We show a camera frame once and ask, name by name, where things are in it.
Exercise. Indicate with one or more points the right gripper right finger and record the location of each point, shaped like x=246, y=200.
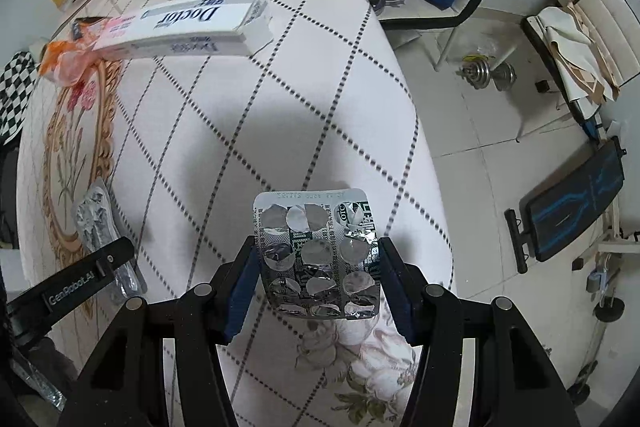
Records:
x=397, y=286

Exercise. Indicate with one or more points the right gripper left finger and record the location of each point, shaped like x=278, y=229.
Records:
x=240, y=287

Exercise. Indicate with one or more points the silver blister pack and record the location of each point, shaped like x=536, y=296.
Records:
x=319, y=253

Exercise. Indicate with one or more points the long silver blister strip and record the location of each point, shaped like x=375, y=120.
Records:
x=96, y=227

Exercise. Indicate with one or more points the orange snack wrapper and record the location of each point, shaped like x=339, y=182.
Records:
x=65, y=62

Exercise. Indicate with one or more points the pink white toothpaste box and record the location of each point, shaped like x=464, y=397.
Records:
x=180, y=28

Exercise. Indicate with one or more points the floral diamond pattern tablecloth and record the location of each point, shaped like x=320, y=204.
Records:
x=184, y=144

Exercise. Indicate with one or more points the black blue foot pad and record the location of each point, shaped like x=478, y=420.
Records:
x=551, y=220

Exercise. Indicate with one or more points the metal dumbbell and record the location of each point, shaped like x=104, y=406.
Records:
x=477, y=71

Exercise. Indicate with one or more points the cream cloth on chair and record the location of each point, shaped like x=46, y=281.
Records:
x=583, y=69

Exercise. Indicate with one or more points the white padded chair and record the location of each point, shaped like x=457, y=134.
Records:
x=615, y=28

